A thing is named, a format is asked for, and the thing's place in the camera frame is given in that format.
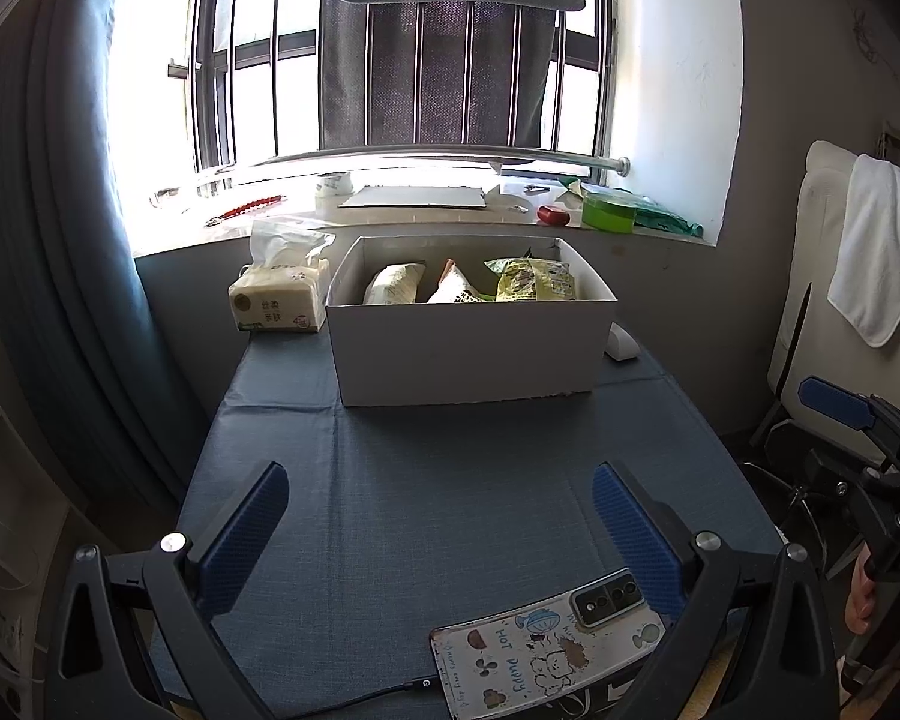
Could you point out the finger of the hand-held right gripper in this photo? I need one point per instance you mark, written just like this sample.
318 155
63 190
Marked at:
844 474
836 399

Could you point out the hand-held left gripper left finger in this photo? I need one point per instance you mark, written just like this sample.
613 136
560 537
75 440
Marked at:
244 540

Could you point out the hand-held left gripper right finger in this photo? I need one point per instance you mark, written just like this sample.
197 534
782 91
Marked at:
637 532

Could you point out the white cardboard box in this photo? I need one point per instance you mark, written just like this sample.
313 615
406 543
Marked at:
465 349

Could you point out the green snack bag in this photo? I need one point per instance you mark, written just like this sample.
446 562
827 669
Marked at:
532 281

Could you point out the yellow snack bag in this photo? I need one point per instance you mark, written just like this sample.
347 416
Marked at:
394 285

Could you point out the orange white snack bag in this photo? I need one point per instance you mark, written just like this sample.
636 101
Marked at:
456 286

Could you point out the person's right hand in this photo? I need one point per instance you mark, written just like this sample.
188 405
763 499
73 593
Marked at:
860 596

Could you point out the white padded chair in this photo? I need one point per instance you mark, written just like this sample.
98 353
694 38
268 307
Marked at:
802 255

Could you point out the phone with cartoon case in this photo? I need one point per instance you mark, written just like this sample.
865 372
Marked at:
540 652

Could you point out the white towel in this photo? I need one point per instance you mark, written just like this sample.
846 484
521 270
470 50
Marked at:
881 240

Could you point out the white computer mouse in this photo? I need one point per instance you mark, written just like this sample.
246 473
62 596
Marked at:
621 343

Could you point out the blue table cloth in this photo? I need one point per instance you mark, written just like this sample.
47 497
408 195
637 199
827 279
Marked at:
435 480

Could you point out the white tissue pack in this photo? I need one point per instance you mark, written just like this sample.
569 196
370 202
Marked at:
277 304

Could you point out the green plastic packet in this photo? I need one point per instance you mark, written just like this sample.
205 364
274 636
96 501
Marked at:
664 216

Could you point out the green tape roll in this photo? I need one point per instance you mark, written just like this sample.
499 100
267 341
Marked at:
607 211

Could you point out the small red case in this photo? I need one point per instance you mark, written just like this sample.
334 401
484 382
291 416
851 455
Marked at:
553 214

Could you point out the red beaded tool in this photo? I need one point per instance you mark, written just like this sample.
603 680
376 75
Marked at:
244 206

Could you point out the small metal clip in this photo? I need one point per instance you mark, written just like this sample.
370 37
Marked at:
536 186

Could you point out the clear tape roll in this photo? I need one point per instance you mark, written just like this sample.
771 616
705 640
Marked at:
334 185

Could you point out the flat cardboard sheet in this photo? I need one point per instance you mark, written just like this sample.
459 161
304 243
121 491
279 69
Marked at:
412 197

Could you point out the metal window grille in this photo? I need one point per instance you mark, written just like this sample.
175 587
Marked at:
225 52

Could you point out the dark mesh cloth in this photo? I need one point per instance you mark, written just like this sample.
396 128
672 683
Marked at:
435 75

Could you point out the metal rail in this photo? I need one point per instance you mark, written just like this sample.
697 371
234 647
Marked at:
420 155

